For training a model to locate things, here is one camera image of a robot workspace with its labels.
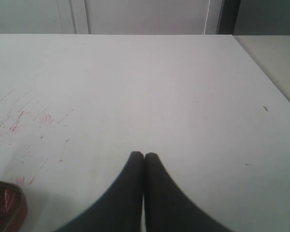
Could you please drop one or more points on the red ink tin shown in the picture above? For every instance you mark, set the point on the red ink tin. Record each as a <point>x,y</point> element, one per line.
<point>13,207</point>

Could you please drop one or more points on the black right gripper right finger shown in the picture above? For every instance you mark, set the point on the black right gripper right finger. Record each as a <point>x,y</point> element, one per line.
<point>167,208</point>

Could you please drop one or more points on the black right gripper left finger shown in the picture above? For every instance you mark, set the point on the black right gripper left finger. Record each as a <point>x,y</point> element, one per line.
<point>119,209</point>

